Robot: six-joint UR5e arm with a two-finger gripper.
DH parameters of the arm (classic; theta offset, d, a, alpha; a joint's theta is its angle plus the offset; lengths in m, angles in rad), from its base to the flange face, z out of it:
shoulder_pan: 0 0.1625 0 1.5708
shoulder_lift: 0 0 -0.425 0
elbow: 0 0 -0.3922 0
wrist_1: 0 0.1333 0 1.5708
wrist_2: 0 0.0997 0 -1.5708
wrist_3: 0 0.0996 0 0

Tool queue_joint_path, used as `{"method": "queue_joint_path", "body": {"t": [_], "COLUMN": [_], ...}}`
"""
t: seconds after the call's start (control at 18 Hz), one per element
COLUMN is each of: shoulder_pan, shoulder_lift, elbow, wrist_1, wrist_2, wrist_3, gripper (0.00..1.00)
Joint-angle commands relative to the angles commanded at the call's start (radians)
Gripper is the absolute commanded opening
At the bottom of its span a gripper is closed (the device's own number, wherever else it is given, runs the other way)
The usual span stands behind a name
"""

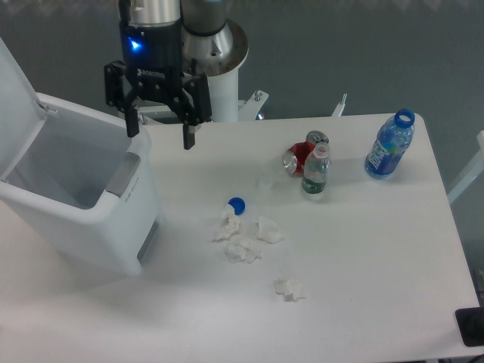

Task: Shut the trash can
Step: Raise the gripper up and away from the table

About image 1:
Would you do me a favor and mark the crumpled tissue middle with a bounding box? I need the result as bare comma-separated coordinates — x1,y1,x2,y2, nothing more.
224,237,262,264

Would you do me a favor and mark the black device at edge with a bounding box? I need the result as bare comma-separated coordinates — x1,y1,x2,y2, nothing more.
455,307,483,347

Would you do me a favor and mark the crushed red soda can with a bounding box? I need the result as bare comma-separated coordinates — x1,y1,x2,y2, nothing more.
282,130,329,175

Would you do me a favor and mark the blue plastic drink bottle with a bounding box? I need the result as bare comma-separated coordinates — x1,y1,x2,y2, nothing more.
365,108,415,179

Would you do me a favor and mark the clear green-label bottle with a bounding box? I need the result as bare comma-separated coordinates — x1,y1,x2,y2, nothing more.
302,141,330,194

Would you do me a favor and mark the white frame at right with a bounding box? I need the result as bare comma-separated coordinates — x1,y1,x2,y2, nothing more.
447,131,483,205

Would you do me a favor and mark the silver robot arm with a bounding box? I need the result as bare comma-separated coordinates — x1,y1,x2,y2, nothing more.
104,1,227,150

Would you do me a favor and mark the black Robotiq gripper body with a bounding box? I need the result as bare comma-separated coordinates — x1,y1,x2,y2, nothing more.
119,18,183,105

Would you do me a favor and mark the crumpled tissue lower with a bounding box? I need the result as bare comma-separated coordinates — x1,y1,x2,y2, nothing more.
273,278,306,302

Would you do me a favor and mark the white pedestal base frame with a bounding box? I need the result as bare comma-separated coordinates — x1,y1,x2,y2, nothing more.
138,90,347,125

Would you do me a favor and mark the white trash can body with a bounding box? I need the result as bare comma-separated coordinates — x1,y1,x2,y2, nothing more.
1,95,163,276

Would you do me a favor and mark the blue bottle cap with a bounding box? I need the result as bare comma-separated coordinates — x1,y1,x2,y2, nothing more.
228,197,246,216

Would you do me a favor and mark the white trash can lid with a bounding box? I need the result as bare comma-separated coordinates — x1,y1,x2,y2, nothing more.
1,42,46,178

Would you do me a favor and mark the crumpled tissue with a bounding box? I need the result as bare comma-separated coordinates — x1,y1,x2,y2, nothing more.
273,278,306,302
224,237,262,264
213,204,240,242
256,216,284,244

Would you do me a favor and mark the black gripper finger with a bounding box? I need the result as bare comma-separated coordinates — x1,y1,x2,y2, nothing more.
167,74,212,150
104,60,139,138

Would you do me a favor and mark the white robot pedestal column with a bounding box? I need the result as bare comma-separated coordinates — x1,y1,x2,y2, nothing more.
182,19,249,123

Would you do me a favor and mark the crumpled tissue right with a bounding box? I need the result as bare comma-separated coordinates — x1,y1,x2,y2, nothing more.
256,216,284,244

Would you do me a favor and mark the crumpled tissue left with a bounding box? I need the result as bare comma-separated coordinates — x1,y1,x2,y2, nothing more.
213,204,240,242

